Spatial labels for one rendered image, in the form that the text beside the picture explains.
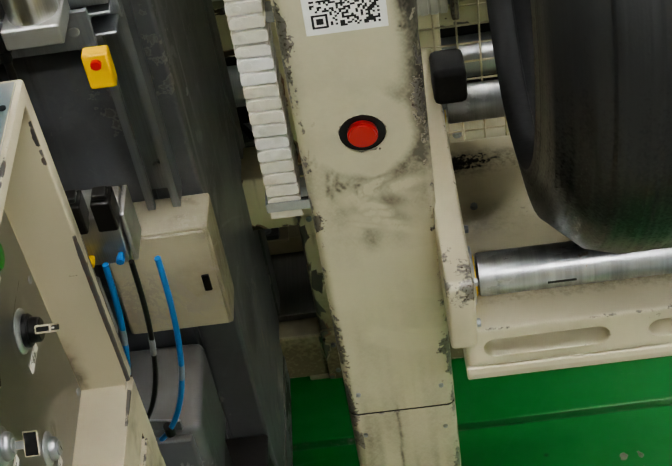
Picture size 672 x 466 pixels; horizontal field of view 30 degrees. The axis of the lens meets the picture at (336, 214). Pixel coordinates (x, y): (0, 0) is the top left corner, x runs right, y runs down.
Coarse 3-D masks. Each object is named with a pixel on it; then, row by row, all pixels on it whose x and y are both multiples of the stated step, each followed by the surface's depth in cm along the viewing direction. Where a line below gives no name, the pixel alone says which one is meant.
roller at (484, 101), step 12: (468, 84) 148; (480, 84) 147; (492, 84) 147; (468, 96) 147; (480, 96) 146; (492, 96) 146; (456, 108) 147; (468, 108) 147; (480, 108) 147; (492, 108) 147; (456, 120) 148; (468, 120) 148
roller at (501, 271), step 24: (480, 264) 127; (504, 264) 126; (528, 264) 126; (552, 264) 126; (576, 264) 126; (600, 264) 126; (624, 264) 126; (648, 264) 126; (480, 288) 127; (504, 288) 127; (528, 288) 127
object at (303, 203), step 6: (300, 168) 133; (300, 174) 133; (306, 198) 131; (270, 204) 129; (276, 204) 129; (282, 204) 129; (288, 204) 129; (294, 204) 129; (300, 204) 129; (306, 204) 129; (270, 210) 129; (276, 210) 130; (282, 210) 130; (288, 210) 130
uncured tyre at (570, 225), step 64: (512, 0) 142; (576, 0) 94; (640, 0) 92; (512, 64) 137; (576, 64) 96; (640, 64) 94; (512, 128) 132; (576, 128) 100; (640, 128) 97; (576, 192) 106; (640, 192) 102
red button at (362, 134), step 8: (352, 128) 121; (360, 128) 121; (368, 128) 121; (376, 128) 122; (352, 136) 122; (360, 136) 122; (368, 136) 122; (376, 136) 122; (352, 144) 123; (360, 144) 122; (368, 144) 122
